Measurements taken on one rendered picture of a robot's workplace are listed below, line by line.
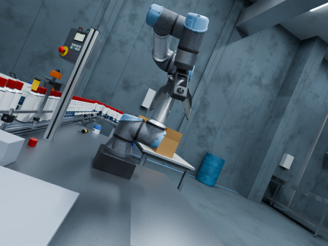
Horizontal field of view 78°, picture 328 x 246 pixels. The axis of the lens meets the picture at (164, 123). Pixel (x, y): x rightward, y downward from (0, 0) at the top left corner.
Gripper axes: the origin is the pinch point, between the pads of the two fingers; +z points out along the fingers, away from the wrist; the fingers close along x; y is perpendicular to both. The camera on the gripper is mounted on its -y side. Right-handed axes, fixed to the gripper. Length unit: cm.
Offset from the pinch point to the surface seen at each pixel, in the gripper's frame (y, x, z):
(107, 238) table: -35.9, 10.7, 22.9
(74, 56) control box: 46, 55, -1
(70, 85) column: 39, 53, 13
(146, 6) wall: 588, 82, -56
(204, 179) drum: 411, -209, 354
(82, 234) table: -36.9, 16.9, 21.3
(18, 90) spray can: 16, 66, 12
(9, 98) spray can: 8, 65, 13
